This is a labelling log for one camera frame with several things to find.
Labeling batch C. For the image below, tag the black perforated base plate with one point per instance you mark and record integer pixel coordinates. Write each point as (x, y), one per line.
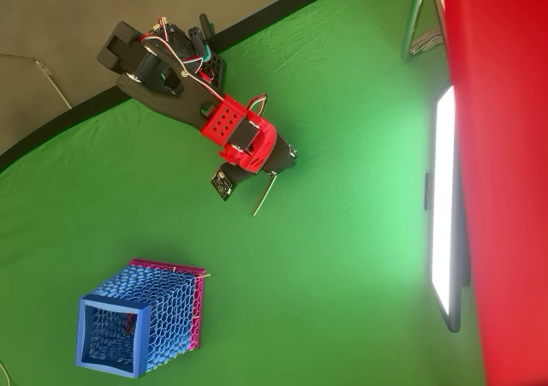
(216, 67)

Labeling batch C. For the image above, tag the green table cloth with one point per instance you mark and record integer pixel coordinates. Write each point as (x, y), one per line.
(321, 253)

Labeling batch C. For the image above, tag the thin white stick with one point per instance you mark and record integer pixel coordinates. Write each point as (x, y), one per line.
(262, 197)
(204, 276)

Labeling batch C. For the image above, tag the blue and magenta mesh basket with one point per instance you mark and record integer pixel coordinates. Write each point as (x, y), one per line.
(171, 300)

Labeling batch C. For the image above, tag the black LED light panel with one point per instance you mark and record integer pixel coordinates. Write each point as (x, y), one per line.
(443, 189)

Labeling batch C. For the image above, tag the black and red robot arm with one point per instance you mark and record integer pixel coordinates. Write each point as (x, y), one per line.
(188, 99)

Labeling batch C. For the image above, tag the chrome tube stand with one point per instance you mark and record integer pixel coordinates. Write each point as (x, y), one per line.
(413, 22)

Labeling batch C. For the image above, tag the blurred red object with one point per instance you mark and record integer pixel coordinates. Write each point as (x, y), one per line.
(505, 146)

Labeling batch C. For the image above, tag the small camera circuit board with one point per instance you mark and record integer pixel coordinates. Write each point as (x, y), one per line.
(222, 182)

